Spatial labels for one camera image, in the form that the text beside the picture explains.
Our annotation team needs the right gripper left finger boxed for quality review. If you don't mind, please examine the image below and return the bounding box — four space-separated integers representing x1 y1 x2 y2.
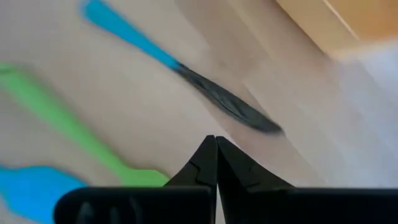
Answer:
54 135 218 224

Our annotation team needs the green silicone spatula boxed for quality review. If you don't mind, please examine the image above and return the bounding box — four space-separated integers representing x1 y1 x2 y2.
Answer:
0 63 171 188

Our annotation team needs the teal silicone spatula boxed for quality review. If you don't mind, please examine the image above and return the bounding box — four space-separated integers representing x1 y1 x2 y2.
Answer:
0 164 90 224

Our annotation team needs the orange plastic bin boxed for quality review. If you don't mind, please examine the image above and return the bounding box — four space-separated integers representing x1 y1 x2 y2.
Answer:
275 0 398 62

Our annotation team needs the blue-handled black-blade knife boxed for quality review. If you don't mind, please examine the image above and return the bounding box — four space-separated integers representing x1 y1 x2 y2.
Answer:
80 0 285 137

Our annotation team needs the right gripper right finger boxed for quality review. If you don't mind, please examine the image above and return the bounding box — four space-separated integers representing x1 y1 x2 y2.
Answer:
216 136 398 224

